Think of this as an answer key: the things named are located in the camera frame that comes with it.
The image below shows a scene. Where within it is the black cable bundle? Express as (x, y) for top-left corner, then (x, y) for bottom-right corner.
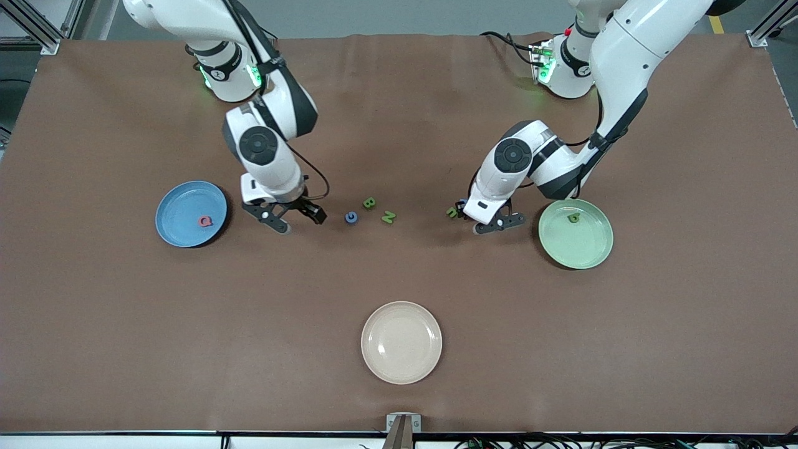
(455, 432), (798, 449)

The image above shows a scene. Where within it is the black left arm base cable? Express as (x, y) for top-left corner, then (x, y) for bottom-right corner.
(479, 30), (544, 67)

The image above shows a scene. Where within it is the blue plate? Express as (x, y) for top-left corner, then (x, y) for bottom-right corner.
(155, 180), (228, 248)

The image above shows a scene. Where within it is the green plate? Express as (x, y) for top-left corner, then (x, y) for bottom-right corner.
(538, 198), (614, 270)

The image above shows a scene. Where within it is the grey metal camera bracket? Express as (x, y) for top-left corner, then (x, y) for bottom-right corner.
(385, 412), (422, 449)

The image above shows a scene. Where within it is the beige plate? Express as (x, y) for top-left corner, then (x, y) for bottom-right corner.
(360, 301), (443, 385)

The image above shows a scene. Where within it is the brown table mat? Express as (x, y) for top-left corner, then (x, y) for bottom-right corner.
(0, 32), (798, 435)

